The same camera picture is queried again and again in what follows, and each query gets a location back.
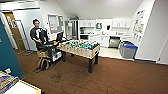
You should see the foosball table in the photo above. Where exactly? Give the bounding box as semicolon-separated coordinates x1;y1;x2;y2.
58;39;101;74

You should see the black coffee machine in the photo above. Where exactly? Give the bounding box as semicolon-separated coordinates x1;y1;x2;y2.
79;27;86;35

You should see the white sink base cabinet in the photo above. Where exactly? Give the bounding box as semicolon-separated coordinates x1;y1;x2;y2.
89;34;111;48

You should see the grey bin green lid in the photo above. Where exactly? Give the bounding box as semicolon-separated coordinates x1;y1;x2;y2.
118;40;135;48

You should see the brown backpack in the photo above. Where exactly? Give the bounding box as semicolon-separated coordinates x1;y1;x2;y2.
35;50;52;72

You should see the grey bin blue lid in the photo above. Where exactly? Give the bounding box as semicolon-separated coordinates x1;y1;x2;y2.
120;43;139;61

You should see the man in dark shirt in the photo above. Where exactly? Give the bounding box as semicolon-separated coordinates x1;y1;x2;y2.
29;18;52;53

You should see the brown wooden door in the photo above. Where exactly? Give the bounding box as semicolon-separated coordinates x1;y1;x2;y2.
2;12;27;53

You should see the yellow air hockey table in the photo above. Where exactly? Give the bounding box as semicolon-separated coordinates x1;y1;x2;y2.
0;70;45;94

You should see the white floor outlet plate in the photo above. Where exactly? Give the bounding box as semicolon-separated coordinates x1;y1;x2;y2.
4;68;12;75

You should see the grey wall board with papers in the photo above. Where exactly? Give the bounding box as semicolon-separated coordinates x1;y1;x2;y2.
47;13;65;35

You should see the large colourful wall poster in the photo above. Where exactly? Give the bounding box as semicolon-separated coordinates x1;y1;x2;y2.
132;9;146;35

